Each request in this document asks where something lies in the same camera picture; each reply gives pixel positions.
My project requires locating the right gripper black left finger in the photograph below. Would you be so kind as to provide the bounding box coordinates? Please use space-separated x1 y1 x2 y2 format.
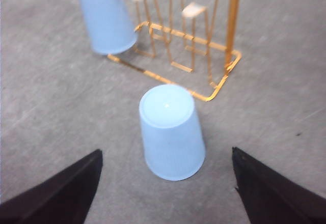
0 149 103 224

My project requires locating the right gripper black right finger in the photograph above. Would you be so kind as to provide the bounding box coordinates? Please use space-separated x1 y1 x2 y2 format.
232 147 326 224

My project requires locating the blue plastic cup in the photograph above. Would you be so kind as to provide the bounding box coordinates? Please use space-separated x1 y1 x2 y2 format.
139 85 206 181
80 0 138 55

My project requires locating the gold wire cup rack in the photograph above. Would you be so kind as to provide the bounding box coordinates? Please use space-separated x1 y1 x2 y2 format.
107 0 242 102

